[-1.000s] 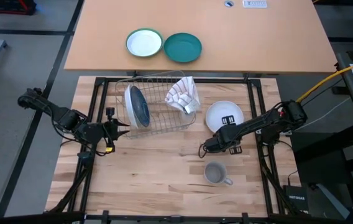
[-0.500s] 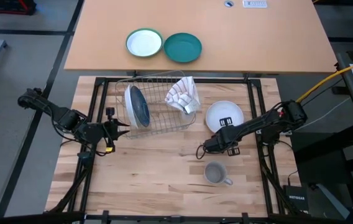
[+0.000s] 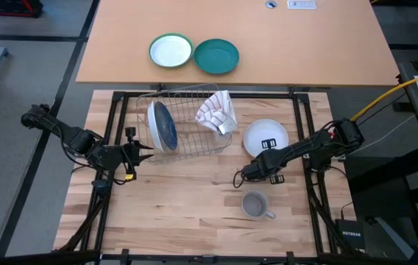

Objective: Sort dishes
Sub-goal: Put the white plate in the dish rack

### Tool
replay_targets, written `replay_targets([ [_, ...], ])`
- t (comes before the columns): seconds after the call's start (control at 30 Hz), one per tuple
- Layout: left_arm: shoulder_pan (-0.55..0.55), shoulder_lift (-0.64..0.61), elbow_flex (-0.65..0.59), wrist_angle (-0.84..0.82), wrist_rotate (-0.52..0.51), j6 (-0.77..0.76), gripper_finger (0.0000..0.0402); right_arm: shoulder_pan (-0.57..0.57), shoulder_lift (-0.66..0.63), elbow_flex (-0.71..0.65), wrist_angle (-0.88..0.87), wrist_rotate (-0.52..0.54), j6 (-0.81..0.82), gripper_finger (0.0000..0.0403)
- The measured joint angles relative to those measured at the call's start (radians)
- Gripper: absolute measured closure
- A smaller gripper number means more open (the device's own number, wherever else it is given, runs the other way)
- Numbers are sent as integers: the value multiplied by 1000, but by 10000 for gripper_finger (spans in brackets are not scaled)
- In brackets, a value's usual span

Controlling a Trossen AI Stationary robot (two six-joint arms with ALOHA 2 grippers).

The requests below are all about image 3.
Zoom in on yellow cable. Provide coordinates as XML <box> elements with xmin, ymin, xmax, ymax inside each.
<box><xmin>349</xmin><ymin>67</ymin><xmax>418</xmax><ymax>123</ymax></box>

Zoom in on translucent plastic utensil caddy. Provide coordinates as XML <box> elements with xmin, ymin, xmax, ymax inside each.
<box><xmin>213</xmin><ymin>119</ymin><xmax>239</xmax><ymax>146</ymax></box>

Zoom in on grey wire dish rack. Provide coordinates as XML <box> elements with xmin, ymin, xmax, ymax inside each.
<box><xmin>136</xmin><ymin>83</ymin><xmax>233</xmax><ymax>166</ymax></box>

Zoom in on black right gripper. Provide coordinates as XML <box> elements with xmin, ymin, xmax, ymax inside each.
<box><xmin>241</xmin><ymin>138</ymin><xmax>289</xmax><ymax>185</ymax></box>

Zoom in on white plate green rim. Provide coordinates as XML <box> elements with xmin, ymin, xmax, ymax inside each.
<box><xmin>148</xmin><ymin>32</ymin><xmax>194</xmax><ymax>69</ymax></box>

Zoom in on small white plate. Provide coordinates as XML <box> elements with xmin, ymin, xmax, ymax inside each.
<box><xmin>243</xmin><ymin>119</ymin><xmax>290</xmax><ymax>158</ymax></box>

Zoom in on large white plate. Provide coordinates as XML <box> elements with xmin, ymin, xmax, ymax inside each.
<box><xmin>146</xmin><ymin>99</ymin><xmax>166</xmax><ymax>153</ymax></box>

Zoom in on teal plate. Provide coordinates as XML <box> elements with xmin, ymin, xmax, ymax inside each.
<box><xmin>193</xmin><ymin>38</ymin><xmax>241</xmax><ymax>76</ymax></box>

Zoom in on red and black toolbox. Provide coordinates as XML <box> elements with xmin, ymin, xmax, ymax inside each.
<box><xmin>0</xmin><ymin>0</ymin><xmax>44</xmax><ymax>18</ymax></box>

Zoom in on black aluminium table frame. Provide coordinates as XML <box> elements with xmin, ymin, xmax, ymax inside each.
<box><xmin>52</xmin><ymin>90</ymin><xmax>366</xmax><ymax>265</ymax></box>

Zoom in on blue patterned plate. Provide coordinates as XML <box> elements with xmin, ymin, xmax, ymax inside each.
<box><xmin>153</xmin><ymin>101</ymin><xmax>179</xmax><ymax>152</ymax></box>

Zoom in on grey floral mug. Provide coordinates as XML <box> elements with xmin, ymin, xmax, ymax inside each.
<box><xmin>241</xmin><ymin>189</ymin><xmax>277</xmax><ymax>221</ymax></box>

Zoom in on white striped dish towel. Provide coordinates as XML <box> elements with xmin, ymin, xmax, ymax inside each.
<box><xmin>194</xmin><ymin>90</ymin><xmax>238</xmax><ymax>134</ymax></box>

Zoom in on white desk power outlet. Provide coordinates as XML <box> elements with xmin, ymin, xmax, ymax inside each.
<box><xmin>286</xmin><ymin>0</ymin><xmax>318</xmax><ymax>10</ymax></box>

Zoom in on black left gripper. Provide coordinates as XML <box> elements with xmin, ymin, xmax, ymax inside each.
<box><xmin>117</xmin><ymin>127</ymin><xmax>155</xmax><ymax>181</ymax></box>

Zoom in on beige wooden desk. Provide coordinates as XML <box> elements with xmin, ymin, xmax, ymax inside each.
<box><xmin>75</xmin><ymin>0</ymin><xmax>401</xmax><ymax>88</ymax></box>

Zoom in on black Netgear network switch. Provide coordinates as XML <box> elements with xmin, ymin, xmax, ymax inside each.
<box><xmin>335</xmin><ymin>219</ymin><xmax>366</xmax><ymax>255</ymax></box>

